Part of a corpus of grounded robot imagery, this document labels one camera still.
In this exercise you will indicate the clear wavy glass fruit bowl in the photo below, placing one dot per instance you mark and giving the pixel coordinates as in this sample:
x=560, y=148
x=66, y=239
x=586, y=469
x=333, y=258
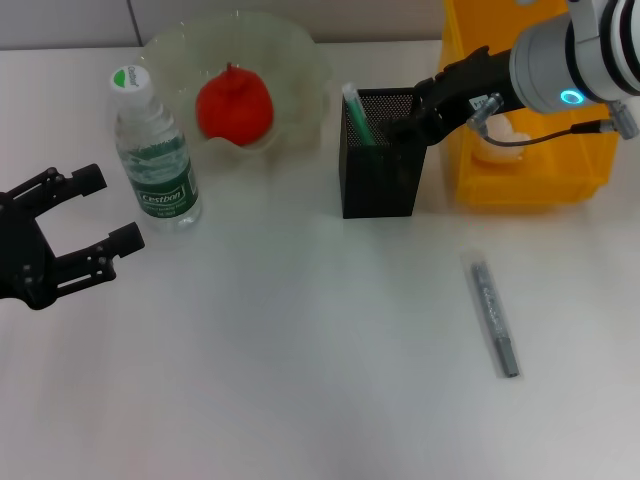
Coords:
x=295, y=75

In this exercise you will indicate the black mesh pen holder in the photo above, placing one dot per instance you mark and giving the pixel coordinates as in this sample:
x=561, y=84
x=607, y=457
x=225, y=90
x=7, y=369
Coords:
x=380, y=180

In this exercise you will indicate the grey pen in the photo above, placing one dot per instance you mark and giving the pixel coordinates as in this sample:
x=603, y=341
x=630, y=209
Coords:
x=492, y=315

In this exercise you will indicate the yellow plastic bin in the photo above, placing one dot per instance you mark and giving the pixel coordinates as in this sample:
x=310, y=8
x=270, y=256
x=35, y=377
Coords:
x=530, y=190

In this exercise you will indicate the red orange fruit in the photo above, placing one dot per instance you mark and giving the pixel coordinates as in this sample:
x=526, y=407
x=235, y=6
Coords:
x=235, y=110

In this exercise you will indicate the white paper ball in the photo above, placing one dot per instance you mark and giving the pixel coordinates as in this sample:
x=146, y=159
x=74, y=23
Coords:
x=505, y=150

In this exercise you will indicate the mint green pen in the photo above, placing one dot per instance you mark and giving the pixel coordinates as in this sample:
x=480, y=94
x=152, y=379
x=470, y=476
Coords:
x=360, y=117

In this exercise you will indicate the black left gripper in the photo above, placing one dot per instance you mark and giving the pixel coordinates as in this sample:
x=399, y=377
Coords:
x=25, y=260

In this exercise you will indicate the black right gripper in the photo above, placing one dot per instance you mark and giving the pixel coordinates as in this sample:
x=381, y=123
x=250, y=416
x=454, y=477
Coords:
x=465, y=90

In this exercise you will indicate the clear green-label water bottle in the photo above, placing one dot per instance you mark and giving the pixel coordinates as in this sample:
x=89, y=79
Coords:
x=160, y=195

